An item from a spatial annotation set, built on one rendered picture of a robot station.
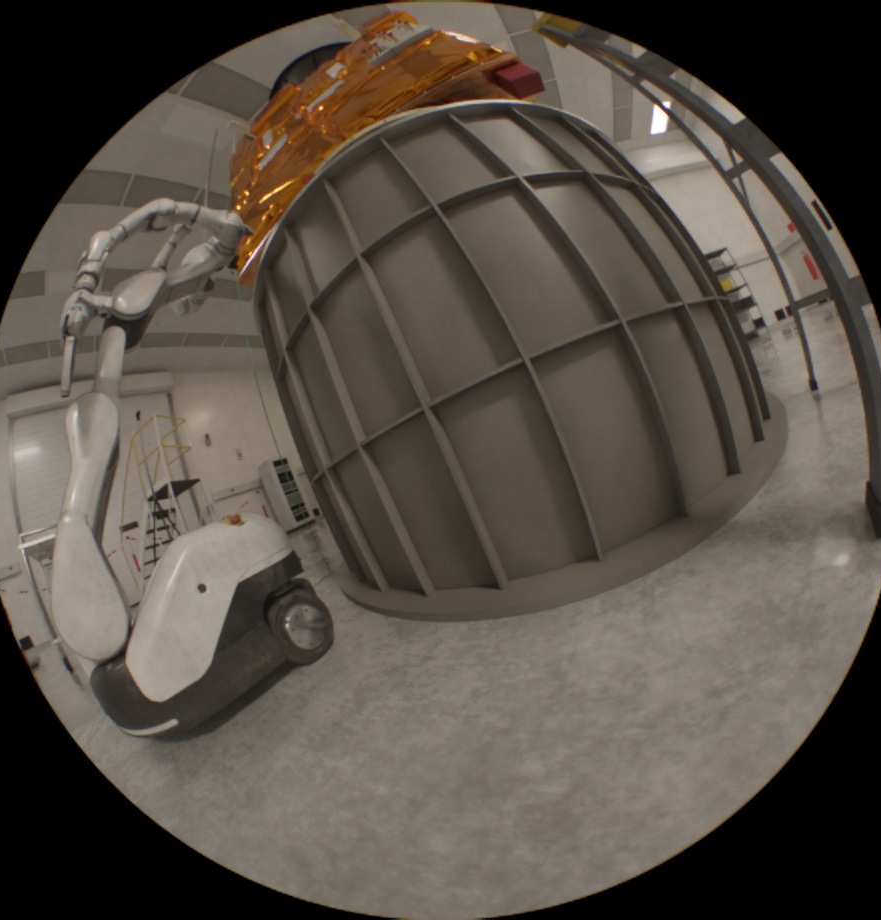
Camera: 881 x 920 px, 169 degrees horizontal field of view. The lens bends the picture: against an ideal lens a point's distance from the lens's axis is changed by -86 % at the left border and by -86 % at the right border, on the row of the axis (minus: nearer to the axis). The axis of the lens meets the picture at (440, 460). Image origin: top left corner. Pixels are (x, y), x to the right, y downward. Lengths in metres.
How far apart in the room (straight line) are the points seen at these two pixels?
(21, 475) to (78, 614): 7.83
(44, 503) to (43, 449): 1.16
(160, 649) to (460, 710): 0.47
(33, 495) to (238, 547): 7.82
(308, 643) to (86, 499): 0.57
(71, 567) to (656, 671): 0.92
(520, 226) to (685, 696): 0.75
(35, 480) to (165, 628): 7.86
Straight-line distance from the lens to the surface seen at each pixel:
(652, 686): 0.38
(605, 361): 0.56
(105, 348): 1.00
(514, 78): 1.65
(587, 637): 0.45
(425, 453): 0.58
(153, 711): 0.62
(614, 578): 0.52
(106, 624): 0.74
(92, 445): 0.80
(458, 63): 1.81
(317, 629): 0.70
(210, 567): 0.59
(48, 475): 8.28
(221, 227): 1.23
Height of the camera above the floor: 0.31
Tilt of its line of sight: 1 degrees down
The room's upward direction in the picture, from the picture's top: 23 degrees counter-clockwise
